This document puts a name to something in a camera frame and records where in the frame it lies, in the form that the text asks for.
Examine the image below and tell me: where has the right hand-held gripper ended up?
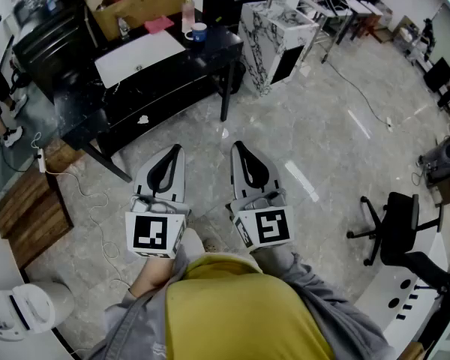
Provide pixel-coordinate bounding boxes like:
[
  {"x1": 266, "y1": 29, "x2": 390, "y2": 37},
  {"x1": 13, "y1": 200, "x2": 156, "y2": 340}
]
[{"x1": 226, "y1": 141, "x2": 294, "y2": 254}]

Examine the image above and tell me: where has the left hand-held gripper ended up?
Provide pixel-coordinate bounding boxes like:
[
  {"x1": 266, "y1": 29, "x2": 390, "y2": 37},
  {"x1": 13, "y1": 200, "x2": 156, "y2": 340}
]
[{"x1": 125, "y1": 144, "x2": 191, "y2": 259}]

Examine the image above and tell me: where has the blue cup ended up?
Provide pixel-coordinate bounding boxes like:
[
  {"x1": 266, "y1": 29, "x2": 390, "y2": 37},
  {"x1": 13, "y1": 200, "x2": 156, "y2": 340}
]
[{"x1": 184, "y1": 22, "x2": 208, "y2": 44}]

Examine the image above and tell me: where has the person's left forearm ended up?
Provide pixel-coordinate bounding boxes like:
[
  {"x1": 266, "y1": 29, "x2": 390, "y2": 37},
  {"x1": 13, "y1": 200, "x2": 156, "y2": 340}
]
[{"x1": 93, "y1": 256, "x2": 174, "y2": 360}]

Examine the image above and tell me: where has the person's right forearm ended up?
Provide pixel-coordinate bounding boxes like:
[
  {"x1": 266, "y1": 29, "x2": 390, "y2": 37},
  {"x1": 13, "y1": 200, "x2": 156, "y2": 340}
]
[{"x1": 253, "y1": 242, "x2": 397, "y2": 360}]

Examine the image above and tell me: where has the person's white trouser leg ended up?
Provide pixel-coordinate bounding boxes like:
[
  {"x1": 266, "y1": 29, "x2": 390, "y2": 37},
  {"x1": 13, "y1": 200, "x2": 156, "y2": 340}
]
[{"x1": 178, "y1": 227, "x2": 206, "y2": 264}]

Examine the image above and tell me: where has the person's white shoe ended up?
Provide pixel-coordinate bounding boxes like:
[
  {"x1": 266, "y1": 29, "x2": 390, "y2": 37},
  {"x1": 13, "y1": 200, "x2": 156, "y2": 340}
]
[{"x1": 203, "y1": 237, "x2": 230, "y2": 255}]

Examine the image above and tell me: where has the black marble sink table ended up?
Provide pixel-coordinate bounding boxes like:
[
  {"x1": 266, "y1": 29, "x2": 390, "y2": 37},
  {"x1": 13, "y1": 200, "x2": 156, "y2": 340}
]
[{"x1": 52, "y1": 11, "x2": 245, "y2": 184}]

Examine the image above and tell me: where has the white sink basin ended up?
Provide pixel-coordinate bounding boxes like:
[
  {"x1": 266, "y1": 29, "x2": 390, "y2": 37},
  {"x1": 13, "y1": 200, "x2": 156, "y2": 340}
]
[{"x1": 94, "y1": 30, "x2": 187, "y2": 89}]

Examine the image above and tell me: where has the white marble pattern cabinet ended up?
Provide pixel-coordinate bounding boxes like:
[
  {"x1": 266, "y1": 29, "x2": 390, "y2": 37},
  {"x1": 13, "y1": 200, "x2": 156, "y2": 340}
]
[{"x1": 238, "y1": 0, "x2": 319, "y2": 98}]

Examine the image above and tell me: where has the wooden step block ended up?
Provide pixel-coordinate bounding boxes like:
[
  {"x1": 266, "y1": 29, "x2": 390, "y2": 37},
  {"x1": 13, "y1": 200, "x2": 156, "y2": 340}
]
[{"x1": 0, "y1": 140, "x2": 75, "y2": 270}]

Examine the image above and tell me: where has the person's yellow shirt torso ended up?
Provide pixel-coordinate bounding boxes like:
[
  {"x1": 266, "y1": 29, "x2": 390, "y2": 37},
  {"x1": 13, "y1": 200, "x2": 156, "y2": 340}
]
[{"x1": 164, "y1": 255, "x2": 335, "y2": 360}]

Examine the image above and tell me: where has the pink cloth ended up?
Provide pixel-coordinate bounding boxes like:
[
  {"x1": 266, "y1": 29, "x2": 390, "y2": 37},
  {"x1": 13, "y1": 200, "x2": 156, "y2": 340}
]
[{"x1": 143, "y1": 15, "x2": 176, "y2": 35}]

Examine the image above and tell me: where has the chrome faucet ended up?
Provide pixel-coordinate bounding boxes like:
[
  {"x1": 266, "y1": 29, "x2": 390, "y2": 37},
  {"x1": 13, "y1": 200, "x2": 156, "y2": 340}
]
[{"x1": 117, "y1": 16, "x2": 131, "y2": 41}]

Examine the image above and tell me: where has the black office chair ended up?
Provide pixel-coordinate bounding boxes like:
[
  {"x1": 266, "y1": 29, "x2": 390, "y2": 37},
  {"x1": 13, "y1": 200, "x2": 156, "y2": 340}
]
[{"x1": 346, "y1": 191, "x2": 450, "y2": 296}]

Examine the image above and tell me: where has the pink liquid bottle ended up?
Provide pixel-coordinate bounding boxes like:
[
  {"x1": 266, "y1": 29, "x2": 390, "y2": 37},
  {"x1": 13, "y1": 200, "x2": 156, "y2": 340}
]
[{"x1": 181, "y1": 0, "x2": 196, "y2": 34}]

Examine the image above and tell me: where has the cardboard box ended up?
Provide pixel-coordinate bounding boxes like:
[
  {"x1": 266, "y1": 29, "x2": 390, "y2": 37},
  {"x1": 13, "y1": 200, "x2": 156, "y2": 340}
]
[{"x1": 76, "y1": 0, "x2": 193, "y2": 41}]

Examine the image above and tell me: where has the black low cabinet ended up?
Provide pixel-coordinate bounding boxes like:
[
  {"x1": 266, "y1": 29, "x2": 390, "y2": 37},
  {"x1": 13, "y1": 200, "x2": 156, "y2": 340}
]
[{"x1": 11, "y1": 1, "x2": 98, "y2": 105}]

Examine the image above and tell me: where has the white metal leg table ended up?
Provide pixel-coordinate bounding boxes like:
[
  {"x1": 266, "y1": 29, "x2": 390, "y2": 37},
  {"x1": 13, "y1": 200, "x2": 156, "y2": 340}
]
[{"x1": 298, "y1": 0, "x2": 384, "y2": 65}]

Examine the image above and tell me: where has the white desk with holes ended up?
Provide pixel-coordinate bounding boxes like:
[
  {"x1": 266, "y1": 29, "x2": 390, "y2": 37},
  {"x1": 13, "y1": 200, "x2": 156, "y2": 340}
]
[{"x1": 354, "y1": 230, "x2": 450, "y2": 360}]

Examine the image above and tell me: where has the black backpack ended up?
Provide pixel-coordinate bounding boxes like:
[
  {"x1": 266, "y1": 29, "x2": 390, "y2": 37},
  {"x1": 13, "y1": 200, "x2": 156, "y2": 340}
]
[{"x1": 316, "y1": 0, "x2": 353, "y2": 17}]

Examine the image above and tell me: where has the grey floor machine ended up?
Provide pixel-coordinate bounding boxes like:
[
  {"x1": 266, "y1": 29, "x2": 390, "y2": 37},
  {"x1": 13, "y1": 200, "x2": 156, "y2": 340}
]
[{"x1": 418, "y1": 130, "x2": 450, "y2": 188}]

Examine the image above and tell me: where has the white round appliance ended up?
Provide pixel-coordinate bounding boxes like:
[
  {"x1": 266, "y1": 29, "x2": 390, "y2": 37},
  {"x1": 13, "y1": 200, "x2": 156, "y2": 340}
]
[{"x1": 0, "y1": 280, "x2": 76, "y2": 343}]

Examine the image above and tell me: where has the black monitor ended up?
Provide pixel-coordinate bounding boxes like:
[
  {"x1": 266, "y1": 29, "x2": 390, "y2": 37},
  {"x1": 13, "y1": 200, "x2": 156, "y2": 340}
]
[{"x1": 422, "y1": 56, "x2": 450, "y2": 94}]

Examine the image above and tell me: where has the white cable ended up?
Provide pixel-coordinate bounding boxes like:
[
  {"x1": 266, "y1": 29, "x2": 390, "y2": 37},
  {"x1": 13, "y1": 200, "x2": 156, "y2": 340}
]
[{"x1": 31, "y1": 131, "x2": 133, "y2": 291}]

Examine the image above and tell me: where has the black floor cable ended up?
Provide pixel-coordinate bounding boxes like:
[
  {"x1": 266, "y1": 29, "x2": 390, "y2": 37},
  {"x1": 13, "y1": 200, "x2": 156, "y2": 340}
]
[{"x1": 323, "y1": 55, "x2": 391, "y2": 126}]

